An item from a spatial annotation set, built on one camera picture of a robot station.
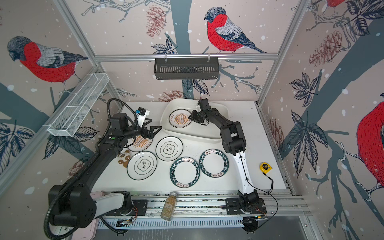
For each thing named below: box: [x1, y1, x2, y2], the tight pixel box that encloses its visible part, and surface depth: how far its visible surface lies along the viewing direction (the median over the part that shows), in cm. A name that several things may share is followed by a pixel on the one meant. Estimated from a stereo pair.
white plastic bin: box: [160, 98, 229, 142], surface depth 109 cm
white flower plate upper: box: [155, 136, 184, 162], surface depth 97 cm
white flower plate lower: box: [127, 151, 158, 181], surface depth 90 cm
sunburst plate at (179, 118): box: [168, 108, 192, 129], surface depth 112 cm
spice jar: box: [160, 191, 178, 221], surface depth 71 cm
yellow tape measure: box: [259, 162, 273, 174], surface depth 87 cm
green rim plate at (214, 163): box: [199, 148, 230, 178], surface depth 90 cm
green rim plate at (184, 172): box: [169, 156, 201, 188], surface depth 87 cm
